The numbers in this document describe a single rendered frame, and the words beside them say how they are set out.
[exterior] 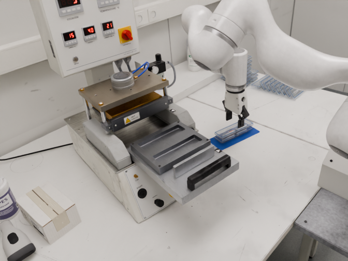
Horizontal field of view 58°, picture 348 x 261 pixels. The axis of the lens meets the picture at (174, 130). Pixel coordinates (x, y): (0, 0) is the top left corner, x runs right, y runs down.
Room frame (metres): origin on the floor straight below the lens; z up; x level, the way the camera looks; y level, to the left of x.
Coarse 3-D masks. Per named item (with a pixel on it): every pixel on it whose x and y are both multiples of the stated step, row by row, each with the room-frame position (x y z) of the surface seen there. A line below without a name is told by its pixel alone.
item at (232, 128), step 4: (244, 120) 1.20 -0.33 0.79; (248, 120) 1.20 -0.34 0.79; (232, 124) 1.18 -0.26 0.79; (236, 124) 1.18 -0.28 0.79; (244, 124) 1.17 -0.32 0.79; (248, 124) 1.17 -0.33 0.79; (224, 128) 1.15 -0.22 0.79; (228, 128) 1.15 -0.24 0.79; (232, 128) 1.15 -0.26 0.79; (236, 128) 1.14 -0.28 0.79; (240, 128) 1.14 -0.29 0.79; (216, 132) 1.13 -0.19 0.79; (220, 132) 1.13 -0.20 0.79; (224, 132) 1.12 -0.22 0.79; (228, 132) 1.12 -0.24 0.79; (232, 132) 1.12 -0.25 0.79; (220, 136) 1.10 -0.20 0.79; (224, 136) 1.09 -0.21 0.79
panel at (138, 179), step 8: (128, 168) 0.79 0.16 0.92; (136, 168) 0.80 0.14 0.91; (128, 176) 0.77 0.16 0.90; (136, 176) 0.77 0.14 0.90; (144, 176) 0.79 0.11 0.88; (136, 184) 0.77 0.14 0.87; (144, 184) 0.78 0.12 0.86; (152, 184) 0.79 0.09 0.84; (136, 192) 0.75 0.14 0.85; (152, 192) 0.77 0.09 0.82; (160, 192) 0.78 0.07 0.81; (136, 200) 0.74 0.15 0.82; (144, 200) 0.75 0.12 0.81; (152, 200) 0.76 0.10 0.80; (168, 200) 0.78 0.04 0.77; (144, 208) 0.73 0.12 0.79; (152, 208) 0.74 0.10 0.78; (160, 208) 0.75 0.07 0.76; (144, 216) 0.72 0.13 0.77
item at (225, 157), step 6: (222, 156) 0.69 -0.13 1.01; (228, 156) 0.69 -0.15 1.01; (216, 162) 0.67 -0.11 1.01; (222, 162) 0.67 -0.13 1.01; (228, 162) 0.69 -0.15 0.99; (204, 168) 0.65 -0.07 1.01; (210, 168) 0.65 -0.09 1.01; (216, 168) 0.66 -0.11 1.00; (198, 174) 0.63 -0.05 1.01; (204, 174) 0.63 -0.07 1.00; (210, 174) 0.65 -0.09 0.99; (192, 180) 0.61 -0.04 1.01; (198, 180) 0.62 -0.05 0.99; (192, 186) 0.61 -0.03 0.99
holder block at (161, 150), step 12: (156, 132) 0.87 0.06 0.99; (168, 132) 0.89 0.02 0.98; (180, 132) 0.86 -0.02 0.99; (192, 132) 0.85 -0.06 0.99; (132, 144) 0.82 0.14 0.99; (144, 144) 0.83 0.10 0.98; (156, 144) 0.80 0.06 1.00; (168, 144) 0.80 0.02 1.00; (180, 144) 0.81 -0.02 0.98; (192, 144) 0.80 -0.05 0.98; (204, 144) 0.78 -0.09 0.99; (144, 156) 0.75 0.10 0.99; (156, 156) 0.75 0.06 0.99; (168, 156) 0.76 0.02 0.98; (180, 156) 0.73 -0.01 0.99; (156, 168) 0.70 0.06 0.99; (168, 168) 0.70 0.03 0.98
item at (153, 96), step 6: (144, 96) 1.02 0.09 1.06; (150, 96) 1.01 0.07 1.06; (156, 96) 1.01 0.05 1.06; (132, 102) 0.98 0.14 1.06; (138, 102) 0.98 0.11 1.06; (144, 102) 0.97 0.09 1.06; (96, 108) 1.00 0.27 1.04; (114, 108) 0.95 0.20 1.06; (120, 108) 0.95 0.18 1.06; (126, 108) 0.94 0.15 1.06; (132, 108) 0.94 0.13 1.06; (108, 114) 0.92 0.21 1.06; (114, 114) 0.91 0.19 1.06; (120, 114) 0.91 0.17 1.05; (108, 120) 0.93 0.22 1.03
